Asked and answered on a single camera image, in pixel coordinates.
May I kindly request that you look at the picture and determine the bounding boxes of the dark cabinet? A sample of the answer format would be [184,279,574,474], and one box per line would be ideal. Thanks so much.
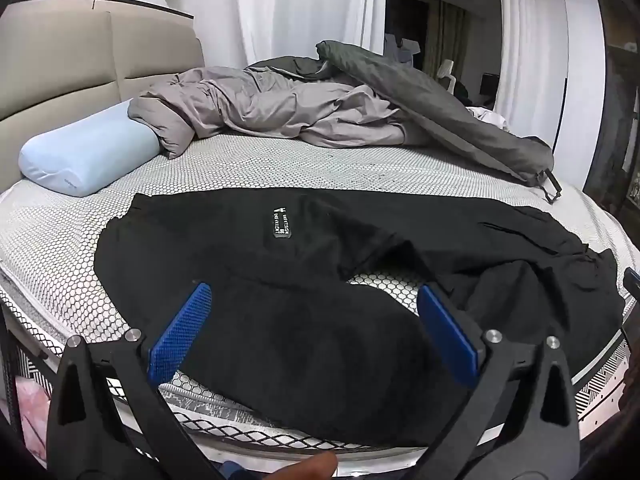
[585,45,640,221]

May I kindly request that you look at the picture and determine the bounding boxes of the two-tone grey duvet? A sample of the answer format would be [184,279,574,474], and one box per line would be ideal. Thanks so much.
[127,40,563,205]

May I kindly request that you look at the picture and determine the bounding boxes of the person's left hand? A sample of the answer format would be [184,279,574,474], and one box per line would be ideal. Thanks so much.
[287,451,338,480]

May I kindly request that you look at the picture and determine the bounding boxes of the light blue pillow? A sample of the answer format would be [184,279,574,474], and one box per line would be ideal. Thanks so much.
[18,100,162,198]

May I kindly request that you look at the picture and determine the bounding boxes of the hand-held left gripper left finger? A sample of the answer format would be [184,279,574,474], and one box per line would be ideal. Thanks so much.
[47,282,221,480]

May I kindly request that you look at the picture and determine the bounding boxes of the pink bag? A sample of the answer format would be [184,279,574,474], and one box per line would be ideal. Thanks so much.
[12,375,53,461]

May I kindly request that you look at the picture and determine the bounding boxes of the white lamp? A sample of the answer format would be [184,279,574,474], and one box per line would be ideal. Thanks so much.
[437,59,457,92]

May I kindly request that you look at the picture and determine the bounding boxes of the black pants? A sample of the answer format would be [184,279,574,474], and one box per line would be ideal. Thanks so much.
[94,187,627,448]

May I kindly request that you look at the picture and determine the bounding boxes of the beige padded headboard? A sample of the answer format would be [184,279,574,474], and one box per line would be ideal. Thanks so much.
[0,10,206,181]

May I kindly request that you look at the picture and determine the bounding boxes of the beige curtain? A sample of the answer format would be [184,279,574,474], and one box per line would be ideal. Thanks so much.
[425,0,468,76]

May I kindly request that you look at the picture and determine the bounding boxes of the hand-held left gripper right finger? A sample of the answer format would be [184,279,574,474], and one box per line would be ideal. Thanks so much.
[410,285,581,480]

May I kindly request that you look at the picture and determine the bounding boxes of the honeycomb patterned mattress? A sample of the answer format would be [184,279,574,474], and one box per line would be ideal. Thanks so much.
[0,130,631,466]

